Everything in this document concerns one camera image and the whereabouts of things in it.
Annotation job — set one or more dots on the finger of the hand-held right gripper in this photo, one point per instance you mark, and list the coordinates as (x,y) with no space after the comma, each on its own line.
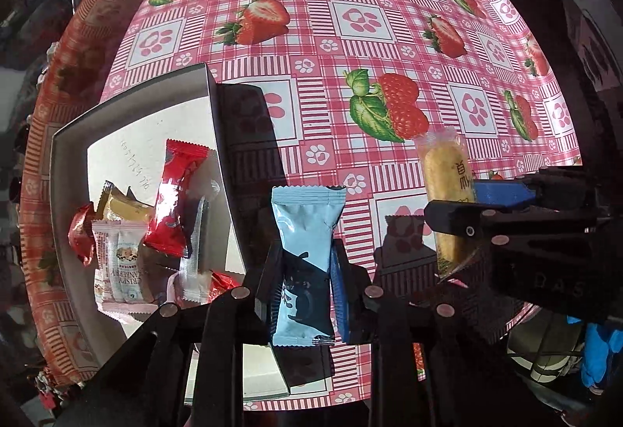
(467,220)
(501,193)

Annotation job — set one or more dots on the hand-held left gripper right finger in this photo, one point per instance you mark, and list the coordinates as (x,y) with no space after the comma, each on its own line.
(345,300)

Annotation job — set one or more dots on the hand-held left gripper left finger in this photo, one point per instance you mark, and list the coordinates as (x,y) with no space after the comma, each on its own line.
(263,290)

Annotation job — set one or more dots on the yellow cake packet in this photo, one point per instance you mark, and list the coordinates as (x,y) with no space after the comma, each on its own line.
(450,173)

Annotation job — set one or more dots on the light blue snack packet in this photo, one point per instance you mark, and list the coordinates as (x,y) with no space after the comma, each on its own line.
(304,232)

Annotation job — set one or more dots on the white clear snack packet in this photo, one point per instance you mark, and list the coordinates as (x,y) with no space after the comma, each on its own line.
(192,261)

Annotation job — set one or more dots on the white cardboard box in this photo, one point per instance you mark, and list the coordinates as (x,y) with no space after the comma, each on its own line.
(146,125)

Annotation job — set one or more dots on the person's right forearm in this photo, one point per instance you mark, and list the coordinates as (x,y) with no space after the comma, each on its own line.
(596,354)

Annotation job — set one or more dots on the small red snack packet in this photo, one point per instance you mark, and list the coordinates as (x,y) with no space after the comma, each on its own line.
(224,283)

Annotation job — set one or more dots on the white pink snack packet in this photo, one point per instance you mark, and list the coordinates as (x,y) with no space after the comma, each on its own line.
(121,261)

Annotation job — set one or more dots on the small yellow snack packet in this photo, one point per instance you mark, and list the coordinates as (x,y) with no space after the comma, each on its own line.
(126,210)

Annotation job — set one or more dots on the red checked strawberry tablecloth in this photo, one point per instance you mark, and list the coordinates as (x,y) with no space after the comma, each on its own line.
(340,81)

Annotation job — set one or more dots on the red foil candy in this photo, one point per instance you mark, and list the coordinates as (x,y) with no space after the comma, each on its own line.
(80,232)

